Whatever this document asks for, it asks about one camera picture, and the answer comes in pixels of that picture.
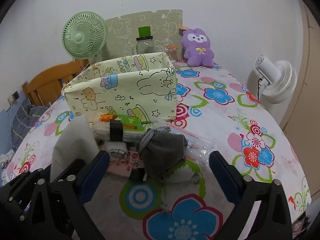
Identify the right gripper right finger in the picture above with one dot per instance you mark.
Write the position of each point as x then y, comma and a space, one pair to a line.
273, 220

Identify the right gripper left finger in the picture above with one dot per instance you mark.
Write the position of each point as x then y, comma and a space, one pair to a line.
93, 174

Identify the white cloth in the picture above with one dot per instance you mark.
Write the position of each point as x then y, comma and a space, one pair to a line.
76, 142

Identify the pink cat tissue pack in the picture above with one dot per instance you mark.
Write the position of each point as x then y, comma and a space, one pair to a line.
125, 166

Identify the white pack black band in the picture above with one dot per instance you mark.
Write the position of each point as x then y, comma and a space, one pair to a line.
114, 139

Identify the grey drawstring pouch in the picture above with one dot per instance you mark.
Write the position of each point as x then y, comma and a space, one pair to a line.
161, 151

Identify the clear plastic packet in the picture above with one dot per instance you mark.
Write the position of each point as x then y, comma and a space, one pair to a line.
198, 149

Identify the blue plaid pillow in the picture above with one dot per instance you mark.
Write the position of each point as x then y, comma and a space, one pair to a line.
24, 120

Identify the floral tablecloth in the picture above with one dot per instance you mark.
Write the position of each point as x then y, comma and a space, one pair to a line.
212, 105

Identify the cartoon printed fabric storage box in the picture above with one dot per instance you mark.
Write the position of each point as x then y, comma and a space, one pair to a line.
142, 86

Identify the white clip fan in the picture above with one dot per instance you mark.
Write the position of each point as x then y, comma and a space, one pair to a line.
278, 80

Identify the green desk fan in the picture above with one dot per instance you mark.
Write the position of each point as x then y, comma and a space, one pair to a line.
84, 36

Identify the glass mason jar mug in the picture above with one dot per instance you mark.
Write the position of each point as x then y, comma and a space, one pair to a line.
144, 46

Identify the grey-green cartoon board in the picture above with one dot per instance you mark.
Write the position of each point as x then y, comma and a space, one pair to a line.
125, 32

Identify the cotton swab jar orange lid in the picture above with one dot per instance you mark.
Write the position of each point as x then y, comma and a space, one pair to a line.
171, 51

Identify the green cup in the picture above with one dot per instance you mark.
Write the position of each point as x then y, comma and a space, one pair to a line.
144, 31

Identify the purple plush bunny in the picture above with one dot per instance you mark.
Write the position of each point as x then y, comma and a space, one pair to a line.
197, 51

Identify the wall power outlet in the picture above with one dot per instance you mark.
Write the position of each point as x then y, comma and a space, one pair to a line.
13, 98

